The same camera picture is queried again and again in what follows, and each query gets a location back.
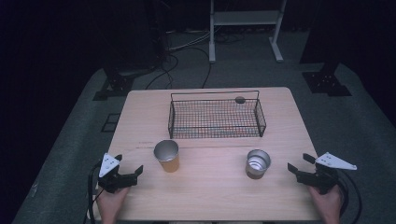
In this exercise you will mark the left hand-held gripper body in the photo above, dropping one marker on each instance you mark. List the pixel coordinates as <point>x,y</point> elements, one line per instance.
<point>109,182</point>

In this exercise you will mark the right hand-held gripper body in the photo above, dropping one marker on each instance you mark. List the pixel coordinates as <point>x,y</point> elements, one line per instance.
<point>323,179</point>

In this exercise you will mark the silver metal cup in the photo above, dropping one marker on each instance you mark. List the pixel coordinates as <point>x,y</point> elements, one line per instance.
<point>257,166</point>

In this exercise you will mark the person's left hand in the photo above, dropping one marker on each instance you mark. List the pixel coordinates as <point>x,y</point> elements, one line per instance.
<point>110,205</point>

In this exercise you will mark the person's right hand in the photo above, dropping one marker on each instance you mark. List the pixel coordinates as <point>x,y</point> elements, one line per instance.
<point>327,207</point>

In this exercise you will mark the black tape rectangle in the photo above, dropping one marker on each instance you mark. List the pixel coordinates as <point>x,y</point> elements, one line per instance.
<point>106,123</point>

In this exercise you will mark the grey floor tape strip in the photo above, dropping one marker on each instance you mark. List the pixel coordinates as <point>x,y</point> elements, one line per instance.
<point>33,189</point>

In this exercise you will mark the small dark round knob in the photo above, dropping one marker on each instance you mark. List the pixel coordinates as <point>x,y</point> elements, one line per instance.
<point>240,100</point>

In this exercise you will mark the black stand with base plate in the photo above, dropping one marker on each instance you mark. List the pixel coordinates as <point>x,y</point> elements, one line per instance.
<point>116,82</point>
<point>327,82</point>

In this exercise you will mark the white metal desk frame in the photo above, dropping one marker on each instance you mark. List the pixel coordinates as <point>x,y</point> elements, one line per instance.
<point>246,17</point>

